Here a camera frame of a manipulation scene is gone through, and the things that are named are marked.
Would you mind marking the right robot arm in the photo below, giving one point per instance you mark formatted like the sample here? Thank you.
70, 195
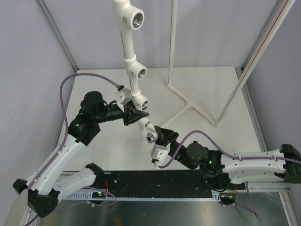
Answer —
280, 165

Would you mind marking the aluminium table frame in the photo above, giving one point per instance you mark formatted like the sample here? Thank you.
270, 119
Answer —
103, 198

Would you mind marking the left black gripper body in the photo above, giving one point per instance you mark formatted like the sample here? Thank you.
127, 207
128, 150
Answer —
112, 113

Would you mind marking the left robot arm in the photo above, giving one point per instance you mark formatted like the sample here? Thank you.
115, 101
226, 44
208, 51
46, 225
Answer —
45, 191

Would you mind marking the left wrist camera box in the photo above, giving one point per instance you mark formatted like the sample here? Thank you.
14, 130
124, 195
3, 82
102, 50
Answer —
123, 96

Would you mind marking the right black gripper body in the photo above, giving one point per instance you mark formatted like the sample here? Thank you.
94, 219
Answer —
179, 159

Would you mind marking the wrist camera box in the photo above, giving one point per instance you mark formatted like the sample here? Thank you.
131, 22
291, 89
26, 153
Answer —
159, 154
123, 96

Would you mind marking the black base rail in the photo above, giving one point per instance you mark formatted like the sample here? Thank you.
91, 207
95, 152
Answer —
170, 184

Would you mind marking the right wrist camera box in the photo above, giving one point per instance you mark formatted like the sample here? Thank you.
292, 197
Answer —
159, 154

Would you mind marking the white PVC pipe frame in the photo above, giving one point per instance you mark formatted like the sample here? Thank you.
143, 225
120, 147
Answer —
213, 38

